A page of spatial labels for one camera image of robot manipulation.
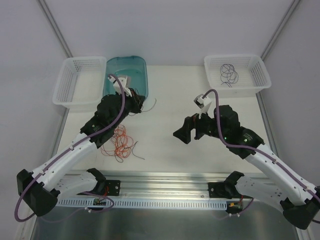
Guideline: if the white plastic basket left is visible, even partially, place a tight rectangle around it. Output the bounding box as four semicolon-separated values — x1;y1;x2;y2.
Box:
52;56;107;112

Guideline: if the white plastic basket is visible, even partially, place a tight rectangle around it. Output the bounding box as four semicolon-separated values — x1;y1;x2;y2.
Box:
204;54;272;98
52;56;107;112

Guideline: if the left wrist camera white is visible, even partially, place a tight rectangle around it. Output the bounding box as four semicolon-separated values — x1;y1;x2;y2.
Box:
107;74;132;97

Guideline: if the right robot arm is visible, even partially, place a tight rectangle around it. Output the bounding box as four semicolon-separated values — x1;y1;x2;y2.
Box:
173;105;320;230

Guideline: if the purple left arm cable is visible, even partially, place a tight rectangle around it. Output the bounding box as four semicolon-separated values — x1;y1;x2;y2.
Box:
14;73;127;223

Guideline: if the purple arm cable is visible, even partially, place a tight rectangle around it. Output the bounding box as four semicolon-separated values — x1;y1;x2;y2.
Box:
202;89;320;201
14;73;127;223

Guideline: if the aluminium frame post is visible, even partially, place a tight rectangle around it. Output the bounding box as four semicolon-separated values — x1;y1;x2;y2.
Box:
36;0;74;58
260;0;303;61

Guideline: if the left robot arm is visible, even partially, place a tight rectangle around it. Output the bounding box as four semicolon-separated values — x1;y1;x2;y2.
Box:
16;90;146;217

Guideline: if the white slotted cable duct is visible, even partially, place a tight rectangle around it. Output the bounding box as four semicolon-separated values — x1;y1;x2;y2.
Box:
57;197;227;211

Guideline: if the teal transparent plastic tub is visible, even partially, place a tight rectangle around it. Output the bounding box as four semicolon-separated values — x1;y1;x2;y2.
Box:
103;55;149;98

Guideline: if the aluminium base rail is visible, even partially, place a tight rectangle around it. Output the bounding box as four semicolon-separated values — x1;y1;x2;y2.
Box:
57;171;283;201

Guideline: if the white plastic basket right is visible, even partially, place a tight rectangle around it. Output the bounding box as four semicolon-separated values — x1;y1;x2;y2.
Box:
204;54;272;98

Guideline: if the aluminium frame post right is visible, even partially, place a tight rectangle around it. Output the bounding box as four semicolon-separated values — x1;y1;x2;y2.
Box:
260;0;303;61

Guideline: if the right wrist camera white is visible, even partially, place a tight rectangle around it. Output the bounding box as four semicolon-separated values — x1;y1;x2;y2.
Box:
194;94;212;119

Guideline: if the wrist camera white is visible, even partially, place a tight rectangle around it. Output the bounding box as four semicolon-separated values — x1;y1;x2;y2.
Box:
107;74;132;97
194;94;212;119

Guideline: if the aluminium frame post left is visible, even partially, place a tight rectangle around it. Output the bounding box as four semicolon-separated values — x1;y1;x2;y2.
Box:
36;0;74;58

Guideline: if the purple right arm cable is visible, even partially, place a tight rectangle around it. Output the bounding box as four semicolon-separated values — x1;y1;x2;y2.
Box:
202;89;320;201

